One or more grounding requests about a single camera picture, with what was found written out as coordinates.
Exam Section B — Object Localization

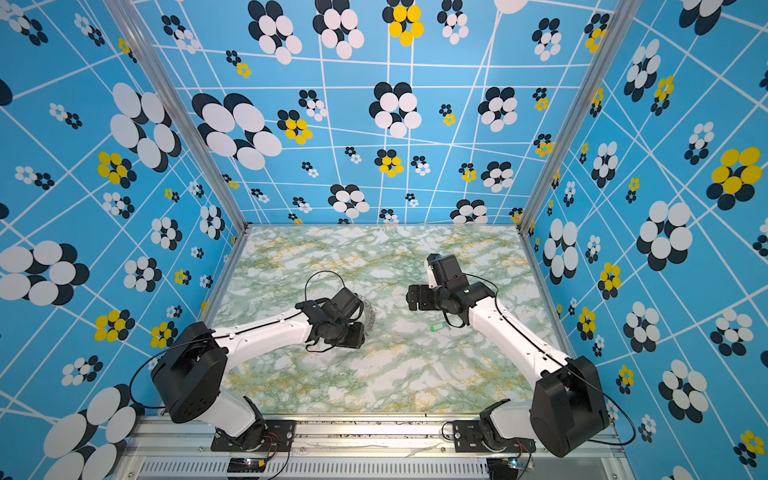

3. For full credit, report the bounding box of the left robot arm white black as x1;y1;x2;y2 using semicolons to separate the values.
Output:
151;287;365;451

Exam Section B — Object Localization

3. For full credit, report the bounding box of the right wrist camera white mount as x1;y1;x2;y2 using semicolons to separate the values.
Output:
426;254;469;290

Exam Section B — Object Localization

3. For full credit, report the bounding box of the left rear aluminium post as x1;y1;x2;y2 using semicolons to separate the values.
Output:
104;1;248;235

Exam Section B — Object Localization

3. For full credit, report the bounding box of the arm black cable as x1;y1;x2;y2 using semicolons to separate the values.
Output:
467;272;637;448
128;269;344;412

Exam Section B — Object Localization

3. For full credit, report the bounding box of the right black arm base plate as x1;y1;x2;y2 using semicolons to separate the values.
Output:
450;420;536;455

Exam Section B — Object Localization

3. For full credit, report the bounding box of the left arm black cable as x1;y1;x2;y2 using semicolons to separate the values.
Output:
128;269;344;412

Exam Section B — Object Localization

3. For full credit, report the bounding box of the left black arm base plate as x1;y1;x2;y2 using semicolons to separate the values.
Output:
211;419;297;453

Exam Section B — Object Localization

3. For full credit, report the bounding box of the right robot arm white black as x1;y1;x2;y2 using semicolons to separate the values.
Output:
406;282;610;458

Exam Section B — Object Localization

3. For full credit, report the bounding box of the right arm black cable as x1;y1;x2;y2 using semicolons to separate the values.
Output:
467;272;637;448

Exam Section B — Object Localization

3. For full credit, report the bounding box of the right rear aluminium post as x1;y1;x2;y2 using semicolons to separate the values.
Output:
519;0;643;235

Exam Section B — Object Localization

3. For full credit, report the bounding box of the aluminium post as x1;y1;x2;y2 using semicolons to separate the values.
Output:
519;0;643;235
104;1;248;235

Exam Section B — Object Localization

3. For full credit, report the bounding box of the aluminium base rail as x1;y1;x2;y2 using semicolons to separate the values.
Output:
113;414;634;479

